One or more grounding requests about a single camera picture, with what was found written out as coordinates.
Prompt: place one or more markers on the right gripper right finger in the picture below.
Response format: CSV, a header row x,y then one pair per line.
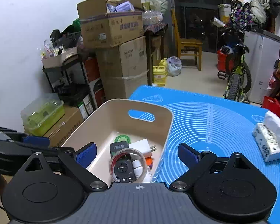
x,y
197,164

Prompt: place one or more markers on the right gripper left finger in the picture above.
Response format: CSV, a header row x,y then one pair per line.
x,y
73,165

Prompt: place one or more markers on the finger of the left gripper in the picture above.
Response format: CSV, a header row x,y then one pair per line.
x,y
37,140

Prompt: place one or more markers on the black remote control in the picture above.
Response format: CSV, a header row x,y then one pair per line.
x,y
123,167

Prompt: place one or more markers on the green round tape measure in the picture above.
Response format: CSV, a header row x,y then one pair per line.
x,y
122,138

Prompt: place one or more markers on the clear adhesive tape roll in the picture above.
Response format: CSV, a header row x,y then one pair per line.
x,y
120,154

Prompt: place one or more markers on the large white charger cube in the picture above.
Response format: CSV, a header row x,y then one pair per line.
x,y
143,147

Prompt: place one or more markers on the beige plastic storage bin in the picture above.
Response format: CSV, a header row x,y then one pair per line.
x,y
138,120

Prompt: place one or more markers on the low brown cardboard box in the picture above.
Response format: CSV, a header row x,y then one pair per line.
x,y
58,127

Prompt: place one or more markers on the green plastic lidded container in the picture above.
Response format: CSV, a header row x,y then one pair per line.
x,y
42,114

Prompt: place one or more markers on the blue silicone baking mat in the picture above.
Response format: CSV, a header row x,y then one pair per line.
x,y
208,123

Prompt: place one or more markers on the black metal shelf rack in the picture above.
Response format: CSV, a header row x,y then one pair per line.
x,y
69,81

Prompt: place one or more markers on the white tissue pack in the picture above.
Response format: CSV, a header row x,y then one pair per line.
x,y
267,137

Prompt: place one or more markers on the beige tray on shelf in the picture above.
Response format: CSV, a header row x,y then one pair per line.
x,y
57,61

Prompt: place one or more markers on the green black bicycle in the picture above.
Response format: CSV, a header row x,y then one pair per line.
x,y
236,71

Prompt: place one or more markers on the yellow detergent jug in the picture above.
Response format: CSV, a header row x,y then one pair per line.
x,y
160,73

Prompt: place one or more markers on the white plastic bag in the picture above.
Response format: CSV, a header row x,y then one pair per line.
x,y
174,66

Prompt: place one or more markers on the large stacked cardboard box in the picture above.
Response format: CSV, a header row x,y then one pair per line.
x,y
123,68

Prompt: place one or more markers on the red plastic bucket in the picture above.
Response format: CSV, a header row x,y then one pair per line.
x,y
221,57

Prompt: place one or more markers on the wooden chair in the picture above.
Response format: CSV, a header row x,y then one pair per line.
x,y
186,47

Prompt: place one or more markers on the white refrigerator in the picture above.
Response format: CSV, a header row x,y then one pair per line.
x,y
263,52

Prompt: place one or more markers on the open top cardboard box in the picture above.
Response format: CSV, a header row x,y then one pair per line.
x,y
101,28

